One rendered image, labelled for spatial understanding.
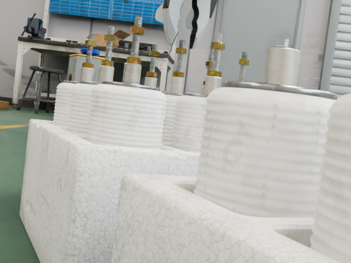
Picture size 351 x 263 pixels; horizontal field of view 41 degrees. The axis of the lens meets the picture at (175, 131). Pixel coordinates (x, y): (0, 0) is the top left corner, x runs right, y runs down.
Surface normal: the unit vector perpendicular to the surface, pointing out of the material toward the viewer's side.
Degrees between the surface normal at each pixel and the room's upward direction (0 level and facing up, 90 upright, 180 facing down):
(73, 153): 90
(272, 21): 90
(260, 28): 90
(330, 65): 90
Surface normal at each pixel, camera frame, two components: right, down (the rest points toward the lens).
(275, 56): -0.61, -0.04
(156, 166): 0.41, 0.10
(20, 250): 0.12, -0.99
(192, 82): -0.07, 0.04
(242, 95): -0.46, -0.56
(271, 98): -0.17, -0.52
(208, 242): -0.89, -0.09
